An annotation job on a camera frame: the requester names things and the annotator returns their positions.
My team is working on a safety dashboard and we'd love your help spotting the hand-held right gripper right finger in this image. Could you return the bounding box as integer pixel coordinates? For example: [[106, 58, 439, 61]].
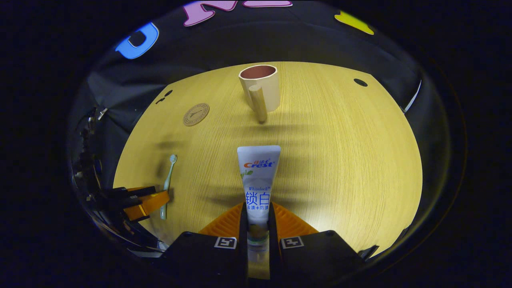
[[268, 202, 378, 280]]

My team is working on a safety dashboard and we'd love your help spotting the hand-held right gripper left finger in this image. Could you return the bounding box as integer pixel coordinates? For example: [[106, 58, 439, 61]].
[[158, 202, 249, 280]]

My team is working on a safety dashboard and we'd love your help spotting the pale green toothbrush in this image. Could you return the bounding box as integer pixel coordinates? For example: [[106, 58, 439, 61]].
[[160, 154, 178, 220]]

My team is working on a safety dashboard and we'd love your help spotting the white toothpaste tube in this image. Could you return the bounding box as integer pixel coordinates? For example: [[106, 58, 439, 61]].
[[237, 145, 282, 262]]

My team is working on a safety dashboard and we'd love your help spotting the round brown coaster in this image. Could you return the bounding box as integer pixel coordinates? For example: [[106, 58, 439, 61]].
[[183, 103, 210, 127]]

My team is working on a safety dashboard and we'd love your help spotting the beige cup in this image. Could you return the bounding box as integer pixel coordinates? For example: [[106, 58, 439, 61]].
[[239, 64, 280, 123]]

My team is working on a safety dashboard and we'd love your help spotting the wooden desktop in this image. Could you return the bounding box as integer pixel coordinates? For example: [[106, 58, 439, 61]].
[[113, 61, 423, 280]]

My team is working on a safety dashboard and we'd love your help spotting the white strip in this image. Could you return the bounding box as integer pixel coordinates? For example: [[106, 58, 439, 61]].
[[402, 80, 422, 114]]

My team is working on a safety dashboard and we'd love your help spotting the black backdrop cloth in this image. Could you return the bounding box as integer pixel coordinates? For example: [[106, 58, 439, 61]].
[[68, 0, 452, 256]]

